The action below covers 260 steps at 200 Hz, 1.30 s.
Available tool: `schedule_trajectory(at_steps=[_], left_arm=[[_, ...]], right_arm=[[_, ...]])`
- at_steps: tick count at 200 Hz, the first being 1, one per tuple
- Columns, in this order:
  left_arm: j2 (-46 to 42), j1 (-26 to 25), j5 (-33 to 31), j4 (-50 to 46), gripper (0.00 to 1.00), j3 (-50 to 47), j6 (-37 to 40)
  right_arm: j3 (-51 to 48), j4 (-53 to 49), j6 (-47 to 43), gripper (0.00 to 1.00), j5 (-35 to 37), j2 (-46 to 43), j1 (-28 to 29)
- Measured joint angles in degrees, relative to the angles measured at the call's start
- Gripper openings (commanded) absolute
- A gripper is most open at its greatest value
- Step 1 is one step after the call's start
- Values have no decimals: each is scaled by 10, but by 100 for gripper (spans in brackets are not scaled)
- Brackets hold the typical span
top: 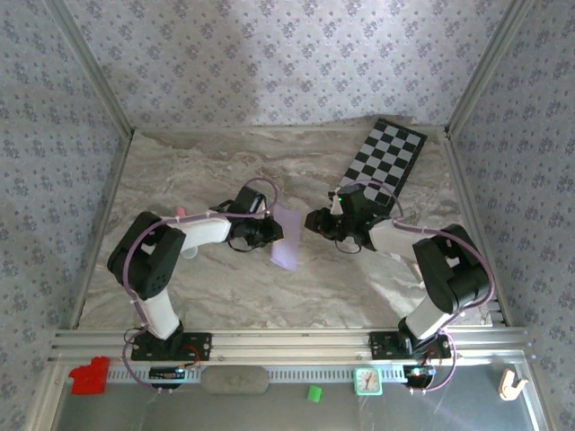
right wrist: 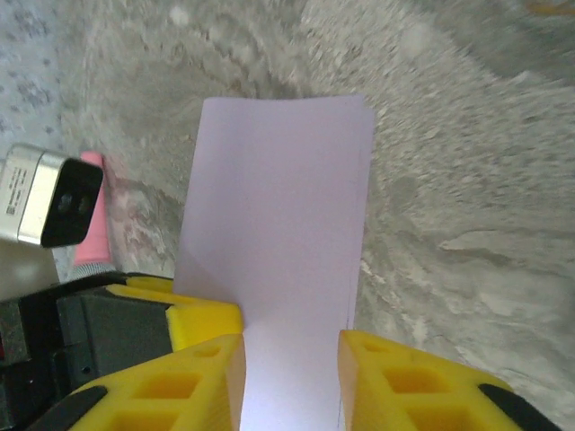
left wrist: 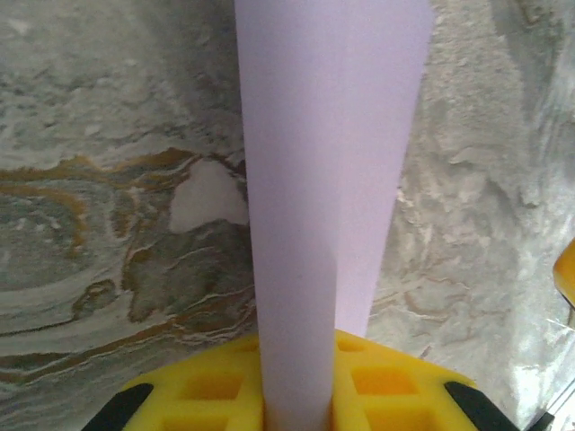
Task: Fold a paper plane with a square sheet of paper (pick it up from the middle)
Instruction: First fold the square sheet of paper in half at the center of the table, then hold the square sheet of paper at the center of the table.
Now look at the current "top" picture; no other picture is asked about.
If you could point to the lilac cloth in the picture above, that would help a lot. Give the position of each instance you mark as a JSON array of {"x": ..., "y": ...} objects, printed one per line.
[{"x": 287, "y": 242}]

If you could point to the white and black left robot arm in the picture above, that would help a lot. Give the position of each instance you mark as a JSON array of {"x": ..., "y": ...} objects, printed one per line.
[{"x": 202, "y": 231}]

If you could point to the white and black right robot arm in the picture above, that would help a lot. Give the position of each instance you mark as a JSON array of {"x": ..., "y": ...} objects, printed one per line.
[{"x": 422, "y": 321}]

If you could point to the teal square clock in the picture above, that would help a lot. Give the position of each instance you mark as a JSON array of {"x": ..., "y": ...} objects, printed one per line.
[{"x": 368, "y": 381}]

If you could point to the small white cup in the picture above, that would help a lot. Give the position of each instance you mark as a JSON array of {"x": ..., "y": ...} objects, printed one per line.
[{"x": 190, "y": 254}]

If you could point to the black and grey chessboard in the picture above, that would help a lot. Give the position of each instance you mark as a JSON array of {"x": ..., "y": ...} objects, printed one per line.
[{"x": 391, "y": 152}]

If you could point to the grey oval stone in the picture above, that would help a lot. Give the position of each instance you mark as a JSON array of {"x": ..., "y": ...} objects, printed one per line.
[{"x": 234, "y": 380}]

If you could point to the small green block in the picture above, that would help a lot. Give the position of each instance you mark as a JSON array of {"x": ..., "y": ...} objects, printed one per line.
[{"x": 315, "y": 393}]

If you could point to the brushed metal shelf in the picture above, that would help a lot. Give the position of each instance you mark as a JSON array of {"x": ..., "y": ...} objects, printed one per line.
[{"x": 269, "y": 413}]

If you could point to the red toy block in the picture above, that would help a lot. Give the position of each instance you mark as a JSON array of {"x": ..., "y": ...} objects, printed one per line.
[{"x": 89, "y": 377}]

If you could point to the wooden hook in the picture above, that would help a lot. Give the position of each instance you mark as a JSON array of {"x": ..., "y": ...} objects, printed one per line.
[{"x": 510, "y": 386}]

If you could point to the aluminium mounting rail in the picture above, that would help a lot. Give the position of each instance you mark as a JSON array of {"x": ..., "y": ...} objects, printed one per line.
[{"x": 292, "y": 343}]

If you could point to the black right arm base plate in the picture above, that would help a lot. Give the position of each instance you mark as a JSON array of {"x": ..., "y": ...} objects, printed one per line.
[{"x": 382, "y": 345}]

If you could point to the aluminium side rail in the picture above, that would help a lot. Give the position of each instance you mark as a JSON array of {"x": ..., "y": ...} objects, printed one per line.
[
  {"x": 469, "y": 202},
  {"x": 117, "y": 179}
]

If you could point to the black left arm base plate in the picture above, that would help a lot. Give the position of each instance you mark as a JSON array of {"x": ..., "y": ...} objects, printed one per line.
[{"x": 197, "y": 346}]

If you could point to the aluminium corner post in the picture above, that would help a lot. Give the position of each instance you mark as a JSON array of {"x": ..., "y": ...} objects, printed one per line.
[
  {"x": 485, "y": 67},
  {"x": 93, "y": 67}
]

